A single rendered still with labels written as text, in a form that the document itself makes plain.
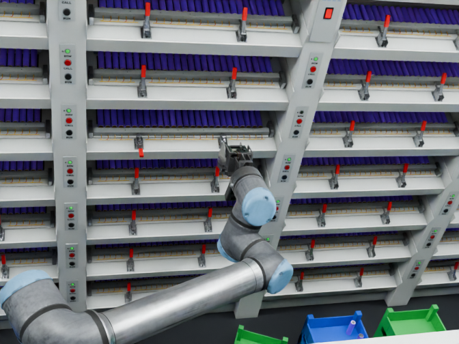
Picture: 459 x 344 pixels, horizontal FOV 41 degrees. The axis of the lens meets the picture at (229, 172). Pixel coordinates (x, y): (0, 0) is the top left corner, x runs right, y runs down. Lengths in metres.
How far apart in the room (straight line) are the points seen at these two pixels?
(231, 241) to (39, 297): 0.54
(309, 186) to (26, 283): 1.13
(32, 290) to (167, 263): 1.02
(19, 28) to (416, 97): 1.23
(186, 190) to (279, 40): 0.60
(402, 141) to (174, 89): 0.84
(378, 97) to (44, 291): 1.20
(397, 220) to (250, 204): 1.02
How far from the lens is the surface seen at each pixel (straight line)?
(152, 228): 2.15
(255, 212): 1.56
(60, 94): 1.75
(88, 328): 1.28
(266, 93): 1.87
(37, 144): 1.89
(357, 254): 2.52
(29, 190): 2.01
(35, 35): 1.67
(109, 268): 2.27
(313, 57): 1.81
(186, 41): 1.70
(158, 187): 2.03
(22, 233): 2.14
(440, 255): 2.70
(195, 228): 2.17
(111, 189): 2.01
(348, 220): 2.36
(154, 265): 2.29
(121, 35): 1.68
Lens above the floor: 2.03
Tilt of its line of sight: 38 degrees down
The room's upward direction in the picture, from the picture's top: 11 degrees clockwise
